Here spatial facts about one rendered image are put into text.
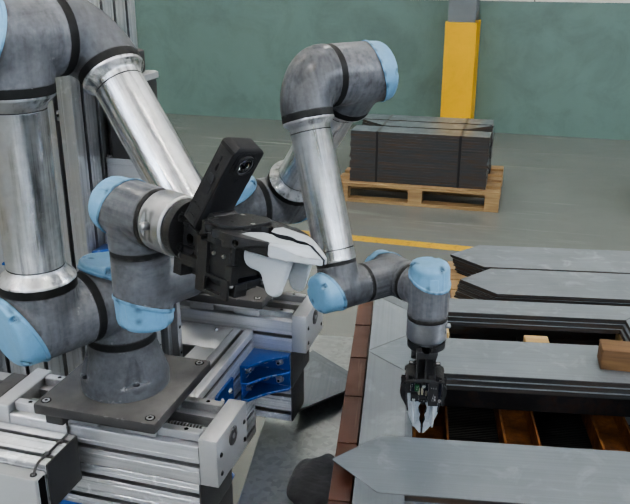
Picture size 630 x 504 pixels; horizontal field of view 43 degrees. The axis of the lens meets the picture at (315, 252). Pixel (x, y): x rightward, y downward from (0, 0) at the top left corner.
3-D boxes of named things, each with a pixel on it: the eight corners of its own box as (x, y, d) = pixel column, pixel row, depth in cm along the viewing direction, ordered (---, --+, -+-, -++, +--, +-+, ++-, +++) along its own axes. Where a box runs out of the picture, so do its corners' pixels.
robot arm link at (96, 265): (171, 328, 136) (166, 254, 131) (104, 356, 126) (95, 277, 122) (129, 308, 143) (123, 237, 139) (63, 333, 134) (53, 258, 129)
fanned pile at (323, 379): (354, 353, 225) (354, 340, 223) (342, 430, 188) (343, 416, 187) (310, 351, 226) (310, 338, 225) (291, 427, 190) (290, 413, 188)
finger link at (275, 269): (319, 306, 80) (255, 282, 86) (324, 250, 79) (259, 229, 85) (298, 312, 78) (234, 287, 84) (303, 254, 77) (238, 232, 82)
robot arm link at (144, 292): (207, 315, 107) (204, 238, 103) (138, 343, 99) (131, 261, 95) (171, 299, 112) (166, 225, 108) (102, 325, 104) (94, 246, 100)
